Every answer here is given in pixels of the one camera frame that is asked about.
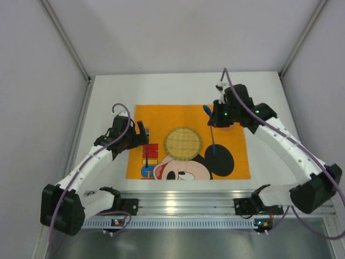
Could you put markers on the pink plastic cup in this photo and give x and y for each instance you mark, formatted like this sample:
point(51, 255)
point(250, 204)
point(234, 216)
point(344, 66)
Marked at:
point(228, 128)

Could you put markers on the grey slotted cable duct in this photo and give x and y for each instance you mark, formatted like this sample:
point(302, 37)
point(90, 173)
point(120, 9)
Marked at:
point(176, 223)

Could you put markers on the blue metallic spoon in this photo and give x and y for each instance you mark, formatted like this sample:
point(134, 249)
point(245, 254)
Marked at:
point(208, 111)

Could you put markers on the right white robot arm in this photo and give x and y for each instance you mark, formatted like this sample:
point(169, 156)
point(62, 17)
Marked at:
point(313, 178)

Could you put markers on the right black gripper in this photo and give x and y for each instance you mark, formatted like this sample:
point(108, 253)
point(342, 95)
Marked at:
point(216, 120)

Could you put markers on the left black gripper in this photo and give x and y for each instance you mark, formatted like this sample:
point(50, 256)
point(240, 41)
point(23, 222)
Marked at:
point(138, 134)

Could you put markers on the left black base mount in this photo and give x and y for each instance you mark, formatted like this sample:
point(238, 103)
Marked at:
point(127, 205)

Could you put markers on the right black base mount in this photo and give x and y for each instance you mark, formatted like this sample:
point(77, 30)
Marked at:
point(253, 205)

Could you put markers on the orange cartoon mouse placemat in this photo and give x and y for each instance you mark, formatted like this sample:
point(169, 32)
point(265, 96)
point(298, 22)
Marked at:
point(230, 163)

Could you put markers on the aluminium mounting rail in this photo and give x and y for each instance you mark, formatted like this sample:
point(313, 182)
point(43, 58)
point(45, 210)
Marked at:
point(186, 203)

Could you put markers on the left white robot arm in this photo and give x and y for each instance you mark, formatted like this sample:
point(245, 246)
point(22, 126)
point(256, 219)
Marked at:
point(66, 206)

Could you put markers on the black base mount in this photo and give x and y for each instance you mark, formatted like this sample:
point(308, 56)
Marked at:
point(127, 205)
point(253, 205)

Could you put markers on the yellow woven round plate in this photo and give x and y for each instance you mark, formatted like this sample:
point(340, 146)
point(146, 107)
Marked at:
point(182, 144)

